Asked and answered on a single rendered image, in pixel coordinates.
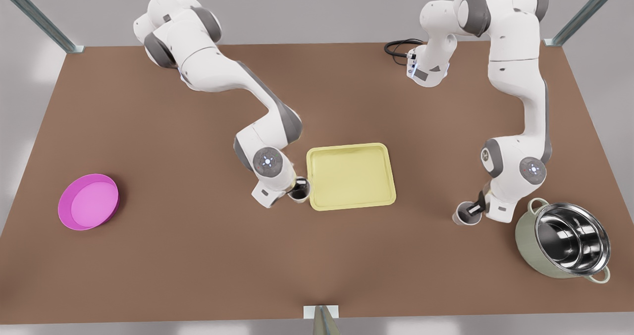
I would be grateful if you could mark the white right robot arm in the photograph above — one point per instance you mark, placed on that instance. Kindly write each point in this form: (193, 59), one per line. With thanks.
(218, 72)

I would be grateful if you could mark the green steel-lined pot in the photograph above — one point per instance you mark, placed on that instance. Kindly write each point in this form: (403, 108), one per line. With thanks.
(569, 241)

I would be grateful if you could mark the pink round bowl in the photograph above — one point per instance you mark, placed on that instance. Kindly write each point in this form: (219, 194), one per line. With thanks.
(89, 203)

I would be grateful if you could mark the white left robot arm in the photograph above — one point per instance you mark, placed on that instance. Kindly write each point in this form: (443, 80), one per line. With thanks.
(515, 52)

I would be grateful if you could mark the yellow rectangular tray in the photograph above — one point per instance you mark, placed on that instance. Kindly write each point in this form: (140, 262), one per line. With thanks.
(350, 176)

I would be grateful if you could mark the silver frame post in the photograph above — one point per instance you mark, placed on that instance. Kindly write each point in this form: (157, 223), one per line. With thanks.
(323, 320)
(39, 18)
(584, 10)

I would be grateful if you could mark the white IKEA cup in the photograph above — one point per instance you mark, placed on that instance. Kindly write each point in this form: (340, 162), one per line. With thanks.
(301, 200)
(458, 219)

